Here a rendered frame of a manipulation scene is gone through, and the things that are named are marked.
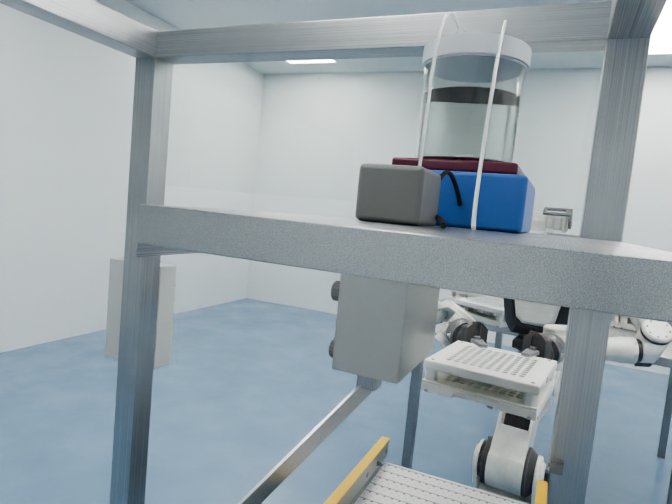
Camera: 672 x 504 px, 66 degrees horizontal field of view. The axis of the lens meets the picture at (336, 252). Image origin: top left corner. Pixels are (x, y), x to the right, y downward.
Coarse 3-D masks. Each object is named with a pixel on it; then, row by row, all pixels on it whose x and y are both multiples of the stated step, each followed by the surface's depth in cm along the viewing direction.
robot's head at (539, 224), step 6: (534, 222) 169; (540, 222) 168; (546, 222) 167; (552, 222) 166; (558, 222) 166; (534, 228) 170; (540, 228) 169; (546, 228) 168; (552, 228) 167; (558, 228) 166; (546, 234) 168
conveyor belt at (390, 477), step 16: (384, 464) 93; (384, 480) 87; (400, 480) 88; (416, 480) 88; (432, 480) 89; (448, 480) 89; (368, 496) 82; (384, 496) 82; (400, 496) 83; (416, 496) 83; (432, 496) 84; (448, 496) 84; (464, 496) 84; (480, 496) 85; (496, 496) 85
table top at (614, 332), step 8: (448, 320) 223; (488, 328) 214; (496, 328) 212; (504, 328) 210; (616, 328) 227; (616, 336) 209; (624, 336) 211; (632, 336) 212; (664, 352) 188; (664, 360) 181
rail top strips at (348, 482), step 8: (384, 440) 94; (376, 448) 90; (368, 456) 87; (360, 464) 84; (368, 464) 84; (352, 472) 81; (360, 472) 82; (344, 480) 79; (352, 480) 79; (344, 488) 76; (536, 488) 82; (544, 488) 82; (336, 496) 74; (536, 496) 79; (544, 496) 79
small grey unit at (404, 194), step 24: (360, 168) 53; (384, 168) 52; (408, 168) 51; (360, 192) 53; (384, 192) 52; (408, 192) 51; (432, 192) 55; (360, 216) 53; (384, 216) 52; (408, 216) 51; (432, 216) 56
